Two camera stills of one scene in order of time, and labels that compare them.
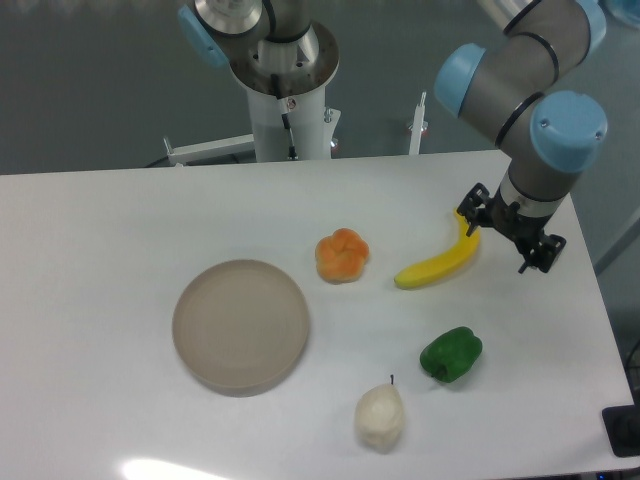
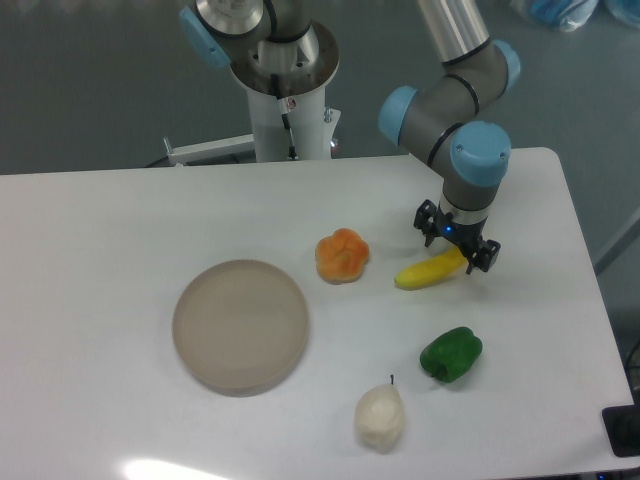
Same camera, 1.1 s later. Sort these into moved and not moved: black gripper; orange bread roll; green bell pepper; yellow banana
Moved: black gripper
Not moved: green bell pepper; yellow banana; orange bread roll
